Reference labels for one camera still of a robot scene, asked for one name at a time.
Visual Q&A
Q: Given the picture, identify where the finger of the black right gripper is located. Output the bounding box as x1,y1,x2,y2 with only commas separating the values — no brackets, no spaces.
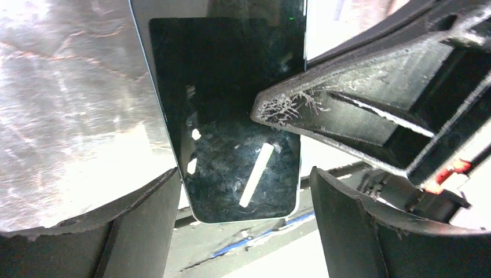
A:
307,1,490,69
251,15,490,185

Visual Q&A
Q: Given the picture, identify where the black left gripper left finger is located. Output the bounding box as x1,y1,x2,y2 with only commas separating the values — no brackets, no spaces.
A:
1,168,181,277

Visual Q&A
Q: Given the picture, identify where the dark smartphone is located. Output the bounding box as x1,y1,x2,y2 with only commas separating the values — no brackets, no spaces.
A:
130,1,306,224

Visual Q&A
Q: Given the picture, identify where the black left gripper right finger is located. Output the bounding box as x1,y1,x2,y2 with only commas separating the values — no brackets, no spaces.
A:
309,167,490,277

